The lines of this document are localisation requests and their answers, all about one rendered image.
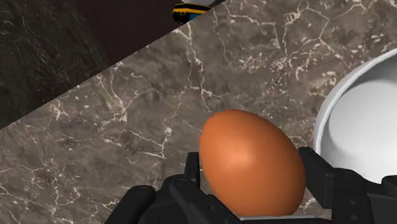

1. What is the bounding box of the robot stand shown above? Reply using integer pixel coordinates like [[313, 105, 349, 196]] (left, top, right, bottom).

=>
[[172, 2, 214, 25]]

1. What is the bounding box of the brown egg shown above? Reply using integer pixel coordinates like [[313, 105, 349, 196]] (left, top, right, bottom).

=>
[[198, 109, 307, 218]]

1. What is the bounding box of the white bowl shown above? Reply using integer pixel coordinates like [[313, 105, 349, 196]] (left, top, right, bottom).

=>
[[313, 48, 397, 185]]

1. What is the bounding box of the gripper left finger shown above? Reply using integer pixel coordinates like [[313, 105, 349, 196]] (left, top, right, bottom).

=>
[[104, 151, 241, 224]]

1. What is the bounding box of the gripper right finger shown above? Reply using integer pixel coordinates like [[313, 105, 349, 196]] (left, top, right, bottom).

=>
[[298, 146, 397, 224]]

